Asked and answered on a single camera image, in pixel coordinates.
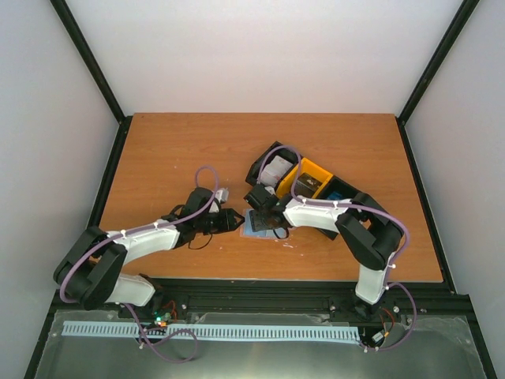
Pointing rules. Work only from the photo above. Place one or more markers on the dark card stack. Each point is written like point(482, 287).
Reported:
point(306, 185)

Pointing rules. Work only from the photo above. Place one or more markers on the light blue cable duct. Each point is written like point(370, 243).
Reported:
point(216, 333)

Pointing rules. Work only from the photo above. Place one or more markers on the small electronics board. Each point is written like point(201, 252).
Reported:
point(165, 317)

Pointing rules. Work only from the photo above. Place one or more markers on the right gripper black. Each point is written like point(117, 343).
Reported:
point(257, 224)

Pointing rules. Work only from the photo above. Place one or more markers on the right black frame post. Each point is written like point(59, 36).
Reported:
point(453, 31)

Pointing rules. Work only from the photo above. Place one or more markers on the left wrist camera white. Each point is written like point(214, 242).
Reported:
point(220, 198)

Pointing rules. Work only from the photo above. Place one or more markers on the left black frame post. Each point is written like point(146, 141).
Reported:
point(87, 56)

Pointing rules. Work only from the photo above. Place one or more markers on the black bin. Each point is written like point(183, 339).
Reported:
point(336, 184)
point(277, 149)

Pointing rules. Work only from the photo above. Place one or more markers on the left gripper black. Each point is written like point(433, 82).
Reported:
point(229, 222)

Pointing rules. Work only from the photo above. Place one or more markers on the black aluminium rail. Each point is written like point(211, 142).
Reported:
point(334, 300)

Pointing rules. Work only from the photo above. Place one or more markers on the grey connector plug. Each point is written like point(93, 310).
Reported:
point(379, 337)

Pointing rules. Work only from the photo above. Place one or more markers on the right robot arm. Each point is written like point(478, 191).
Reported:
point(374, 237)

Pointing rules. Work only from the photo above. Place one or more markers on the white card stack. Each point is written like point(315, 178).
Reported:
point(273, 172)

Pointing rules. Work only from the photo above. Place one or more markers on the black frame post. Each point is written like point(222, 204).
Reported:
point(453, 31)
point(87, 56)

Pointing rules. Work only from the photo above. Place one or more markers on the black bin right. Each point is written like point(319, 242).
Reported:
point(336, 184)

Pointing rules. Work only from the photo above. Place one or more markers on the black bin left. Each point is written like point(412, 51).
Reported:
point(277, 149)

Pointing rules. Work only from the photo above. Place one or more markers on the pink card holder wallet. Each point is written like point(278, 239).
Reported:
point(246, 230)

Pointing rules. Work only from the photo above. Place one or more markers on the yellow bin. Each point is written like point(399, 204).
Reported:
point(307, 166)

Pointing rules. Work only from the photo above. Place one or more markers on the blue card stack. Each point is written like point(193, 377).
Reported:
point(336, 196)

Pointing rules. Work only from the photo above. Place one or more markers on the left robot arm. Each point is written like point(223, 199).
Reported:
point(90, 274)

